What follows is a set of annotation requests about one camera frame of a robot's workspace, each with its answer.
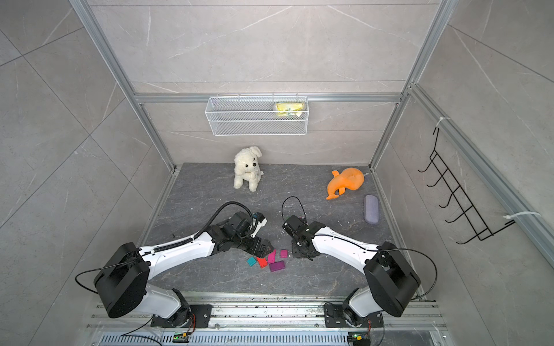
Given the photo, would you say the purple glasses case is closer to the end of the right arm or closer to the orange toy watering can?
the orange toy watering can

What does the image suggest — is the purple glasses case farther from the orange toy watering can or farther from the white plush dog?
the white plush dog

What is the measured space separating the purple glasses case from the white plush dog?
56 centimetres

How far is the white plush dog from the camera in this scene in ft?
3.25

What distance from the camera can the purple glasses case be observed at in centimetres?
99
